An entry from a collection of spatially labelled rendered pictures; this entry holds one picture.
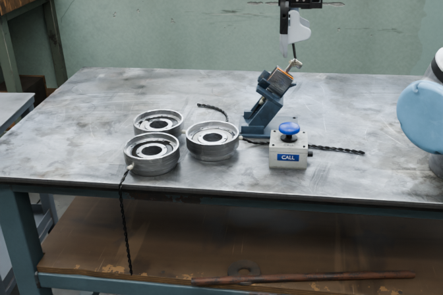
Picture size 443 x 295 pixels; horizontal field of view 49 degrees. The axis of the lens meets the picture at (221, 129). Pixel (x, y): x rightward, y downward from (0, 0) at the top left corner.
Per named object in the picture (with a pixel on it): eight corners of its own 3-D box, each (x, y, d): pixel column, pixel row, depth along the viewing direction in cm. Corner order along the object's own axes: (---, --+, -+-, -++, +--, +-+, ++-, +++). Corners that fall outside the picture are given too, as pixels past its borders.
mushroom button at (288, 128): (277, 153, 92) (278, 128, 90) (278, 142, 95) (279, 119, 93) (298, 153, 91) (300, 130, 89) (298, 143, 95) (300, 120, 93)
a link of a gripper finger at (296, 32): (310, 60, 93) (312, 10, 91) (279, 59, 94) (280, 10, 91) (309, 57, 96) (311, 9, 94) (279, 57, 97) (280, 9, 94)
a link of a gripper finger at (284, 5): (287, 35, 91) (289, -15, 89) (279, 35, 91) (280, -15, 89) (287, 32, 96) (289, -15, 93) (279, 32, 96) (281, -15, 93)
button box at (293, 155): (268, 168, 92) (269, 145, 90) (270, 149, 98) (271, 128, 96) (312, 170, 91) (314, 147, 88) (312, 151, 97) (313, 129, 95)
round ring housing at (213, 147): (192, 166, 93) (191, 148, 91) (182, 141, 102) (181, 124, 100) (245, 159, 95) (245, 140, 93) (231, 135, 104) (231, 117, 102)
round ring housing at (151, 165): (153, 145, 101) (151, 127, 99) (191, 160, 95) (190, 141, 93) (113, 166, 94) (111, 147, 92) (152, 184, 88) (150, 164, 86)
